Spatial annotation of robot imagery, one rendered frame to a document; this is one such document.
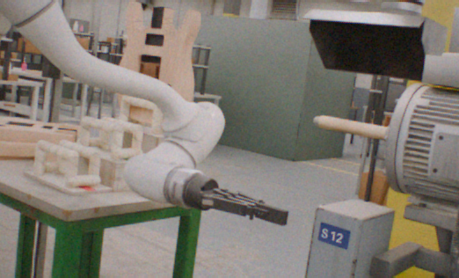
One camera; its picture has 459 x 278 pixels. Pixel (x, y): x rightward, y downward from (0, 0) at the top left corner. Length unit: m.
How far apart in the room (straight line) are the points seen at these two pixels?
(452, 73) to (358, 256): 0.45
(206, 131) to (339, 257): 0.49
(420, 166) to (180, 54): 0.95
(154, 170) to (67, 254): 0.41
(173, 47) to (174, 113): 0.59
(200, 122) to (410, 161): 0.49
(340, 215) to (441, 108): 0.34
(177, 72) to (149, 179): 0.66
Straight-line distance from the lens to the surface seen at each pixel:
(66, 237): 1.60
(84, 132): 1.96
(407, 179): 1.29
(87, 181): 1.77
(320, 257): 1.10
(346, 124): 1.43
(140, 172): 1.35
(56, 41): 1.20
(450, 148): 1.21
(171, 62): 1.94
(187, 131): 1.37
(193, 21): 1.90
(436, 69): 1.29
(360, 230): 1.06
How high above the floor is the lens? 1.34
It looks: 6 degrees down
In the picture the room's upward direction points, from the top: 8 degrees clockwise
